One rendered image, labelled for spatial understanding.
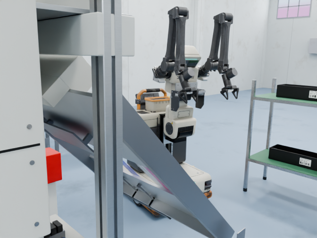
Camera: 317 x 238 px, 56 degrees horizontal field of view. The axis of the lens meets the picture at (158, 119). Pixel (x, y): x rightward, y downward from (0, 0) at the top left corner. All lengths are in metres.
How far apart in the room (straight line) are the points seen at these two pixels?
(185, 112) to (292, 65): 10.88
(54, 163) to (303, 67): 11.91
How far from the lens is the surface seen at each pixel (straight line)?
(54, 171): 1.74
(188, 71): 2.01
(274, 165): 2.94
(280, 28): 13.41
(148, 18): 8.04
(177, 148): 2.83
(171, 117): 2.40
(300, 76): 13.04
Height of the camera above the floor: 1.31
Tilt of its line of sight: 12 degrees down
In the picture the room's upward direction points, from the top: 1 degrees clockwise
